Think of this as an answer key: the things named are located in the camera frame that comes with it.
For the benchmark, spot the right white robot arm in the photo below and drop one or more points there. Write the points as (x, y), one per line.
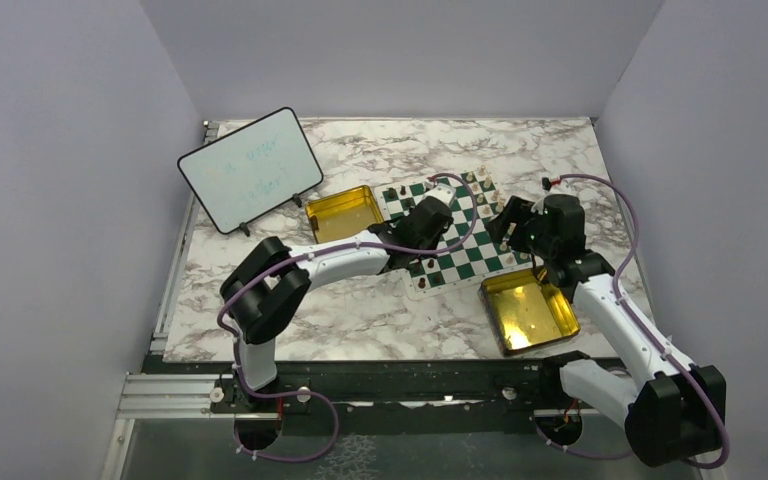
(669, 407)

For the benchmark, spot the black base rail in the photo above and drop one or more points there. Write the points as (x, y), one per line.
(398, 397)

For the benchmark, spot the empty gold tin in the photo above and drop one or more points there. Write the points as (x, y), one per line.
(524, 313)

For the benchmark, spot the white chess pieces group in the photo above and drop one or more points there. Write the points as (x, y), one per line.
(483, 254)

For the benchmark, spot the green white chess board mat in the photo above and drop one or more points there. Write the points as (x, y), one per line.
(452, 266)

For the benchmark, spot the tin with dark pieces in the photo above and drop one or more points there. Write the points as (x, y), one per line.
(343, 214)

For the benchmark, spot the small whiteboard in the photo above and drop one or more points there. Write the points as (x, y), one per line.
(252, 170)

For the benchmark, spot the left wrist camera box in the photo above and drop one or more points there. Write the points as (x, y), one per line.
(444, 193)

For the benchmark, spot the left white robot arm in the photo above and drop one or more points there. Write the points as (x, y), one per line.
(262, 295)

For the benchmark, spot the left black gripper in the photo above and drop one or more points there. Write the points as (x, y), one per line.
(434, 245)

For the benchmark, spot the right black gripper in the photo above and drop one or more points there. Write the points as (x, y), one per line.
(520, 212)

